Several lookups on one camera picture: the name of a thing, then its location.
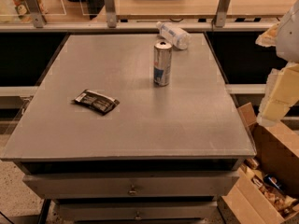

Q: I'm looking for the open cardboard box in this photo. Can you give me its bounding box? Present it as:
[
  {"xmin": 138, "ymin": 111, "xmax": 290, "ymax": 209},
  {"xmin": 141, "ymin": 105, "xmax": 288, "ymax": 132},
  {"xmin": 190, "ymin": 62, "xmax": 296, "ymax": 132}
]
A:
[{"xmin": 220, "ymin": 103, "xmax": 299, "ymax": 224}]

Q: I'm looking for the metal bracket post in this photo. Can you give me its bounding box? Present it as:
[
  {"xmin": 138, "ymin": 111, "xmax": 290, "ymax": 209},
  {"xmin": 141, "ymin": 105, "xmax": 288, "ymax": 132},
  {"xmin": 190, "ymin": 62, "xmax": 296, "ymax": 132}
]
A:
[
  {"xmin": 104, "ymin": 0, "xmax": 117, "ymax": 28},
  {"xmin": 214, "ymin": 0, "xmax": 231, "ymax": 27},
  {"xmin": 25, "ymin": 0, "xmax": 46, "ymax": 28}
]

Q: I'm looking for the middle metal bracket post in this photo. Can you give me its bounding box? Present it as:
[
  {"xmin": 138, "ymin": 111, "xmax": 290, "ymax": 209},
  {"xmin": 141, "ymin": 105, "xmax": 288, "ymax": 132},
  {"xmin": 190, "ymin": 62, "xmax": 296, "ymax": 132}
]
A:
[{"xmin": 104, "ymin": 0, "xmax": 117, "ymax": 28}]

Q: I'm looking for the yellow foam-padded gripper finger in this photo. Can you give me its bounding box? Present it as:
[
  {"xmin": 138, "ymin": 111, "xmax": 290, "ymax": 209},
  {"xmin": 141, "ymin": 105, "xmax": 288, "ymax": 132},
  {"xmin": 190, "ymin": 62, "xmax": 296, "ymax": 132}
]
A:
[{"xmin": 257, "ymin": 63, "xmax": 299, "ymax": 127}]

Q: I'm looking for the left metal bracket post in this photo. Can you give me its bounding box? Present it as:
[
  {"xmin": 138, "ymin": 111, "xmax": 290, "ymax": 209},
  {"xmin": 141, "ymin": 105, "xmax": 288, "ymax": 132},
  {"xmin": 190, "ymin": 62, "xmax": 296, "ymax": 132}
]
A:
[{"xmin": 25, "ymin": 0, "xmax": 46, "ymax": 28}]

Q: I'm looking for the clear plastic bottle blue label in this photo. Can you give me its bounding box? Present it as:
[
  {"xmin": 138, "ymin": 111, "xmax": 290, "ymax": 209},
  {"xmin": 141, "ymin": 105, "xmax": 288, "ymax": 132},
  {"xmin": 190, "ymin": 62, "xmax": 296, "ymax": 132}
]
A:
[{"xmin": 156, "ymin": 21, "xmax": 191, "ymax": 50}]

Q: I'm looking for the grey drawer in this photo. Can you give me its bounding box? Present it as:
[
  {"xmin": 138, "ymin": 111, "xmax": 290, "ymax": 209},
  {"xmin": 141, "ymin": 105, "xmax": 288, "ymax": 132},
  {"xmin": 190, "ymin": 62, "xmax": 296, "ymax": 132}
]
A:
[
  {"xmin": 23, "ymin": 171, "xmax": 239, "ymax": 200},
  {"xmin": 55, "ymin": 202, "xmax": 217, "ymax": 221}
]

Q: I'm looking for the right metal bracket post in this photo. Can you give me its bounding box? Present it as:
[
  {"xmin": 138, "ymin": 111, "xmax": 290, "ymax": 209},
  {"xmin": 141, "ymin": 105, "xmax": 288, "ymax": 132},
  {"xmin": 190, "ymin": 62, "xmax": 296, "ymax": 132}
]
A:
[{"xmin": 214, "ymin": 0, "xmax": 231, "ymax": 27}]

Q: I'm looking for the grey upper drawer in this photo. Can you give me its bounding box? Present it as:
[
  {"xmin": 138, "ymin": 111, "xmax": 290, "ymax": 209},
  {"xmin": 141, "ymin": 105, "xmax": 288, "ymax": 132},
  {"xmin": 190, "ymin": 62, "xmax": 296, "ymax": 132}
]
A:
[{"xmin": 23, "ymin": 171, "xmax": 239, "ymax": 200}]

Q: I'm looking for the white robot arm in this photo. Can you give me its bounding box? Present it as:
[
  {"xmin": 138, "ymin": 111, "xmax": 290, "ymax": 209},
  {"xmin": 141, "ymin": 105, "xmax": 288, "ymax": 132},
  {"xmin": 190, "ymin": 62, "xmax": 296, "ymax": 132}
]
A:
[{"xmin": 255, "ymin": 0, "xmax": 299, "ymax": 127}]

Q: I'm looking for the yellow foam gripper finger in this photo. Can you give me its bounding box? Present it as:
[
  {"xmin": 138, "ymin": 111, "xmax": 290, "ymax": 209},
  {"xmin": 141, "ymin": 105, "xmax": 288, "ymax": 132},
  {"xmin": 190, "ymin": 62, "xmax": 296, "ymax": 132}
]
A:
[{"xmin": 255, "ymin": 23, "xmax": 279, "ymax": 47}]

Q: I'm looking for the grey lower drawer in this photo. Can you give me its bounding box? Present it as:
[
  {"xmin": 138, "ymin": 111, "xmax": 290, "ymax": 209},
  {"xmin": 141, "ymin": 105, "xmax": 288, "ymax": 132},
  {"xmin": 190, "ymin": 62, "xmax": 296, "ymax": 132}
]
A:
[{"xmin": 55, "ymin": 202, "xmax": 217, "ymax": 221}]

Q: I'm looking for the silver blue energy drink can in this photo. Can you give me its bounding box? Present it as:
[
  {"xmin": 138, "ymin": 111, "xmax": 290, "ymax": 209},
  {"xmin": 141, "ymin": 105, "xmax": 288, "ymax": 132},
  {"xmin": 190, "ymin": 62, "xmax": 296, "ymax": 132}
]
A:
[{"xmin": 153, "ymin": 40, "xmax": 172, "ymax": 86}]

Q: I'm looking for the black snack packet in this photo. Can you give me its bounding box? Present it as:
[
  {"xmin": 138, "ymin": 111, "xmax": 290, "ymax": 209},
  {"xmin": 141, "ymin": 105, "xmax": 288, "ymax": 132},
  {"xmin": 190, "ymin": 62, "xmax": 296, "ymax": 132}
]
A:
[{"xmin": 73, "ymin": 90, "xmax": 120, "ymax": 115}]

